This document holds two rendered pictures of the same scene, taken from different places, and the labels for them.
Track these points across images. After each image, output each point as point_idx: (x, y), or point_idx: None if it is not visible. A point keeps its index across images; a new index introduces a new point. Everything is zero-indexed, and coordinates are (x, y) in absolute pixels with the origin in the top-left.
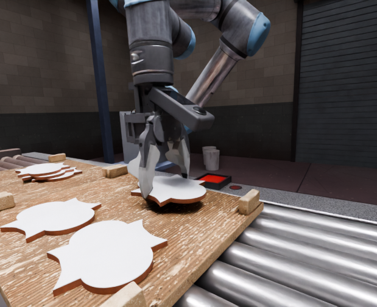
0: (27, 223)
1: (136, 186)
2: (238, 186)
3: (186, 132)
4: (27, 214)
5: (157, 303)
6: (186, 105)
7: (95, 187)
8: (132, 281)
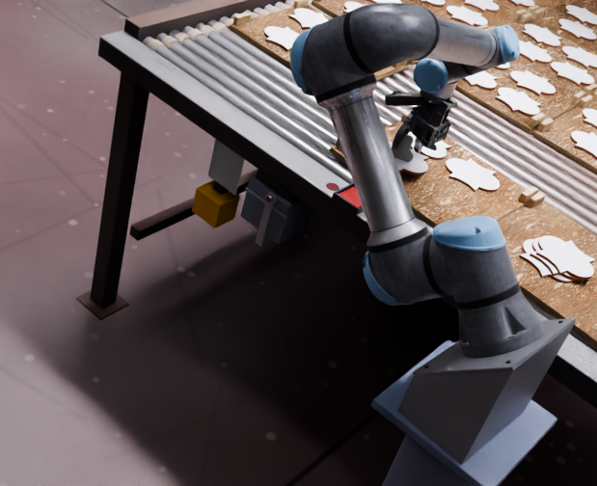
0: (481, 169)
1: (434, 200)
2: (329, 186)
3: (399, 127)
4: (491, 178)
5: (397, 121)
6: (405, 93)
7: (474, 212)
8: (407, 115)
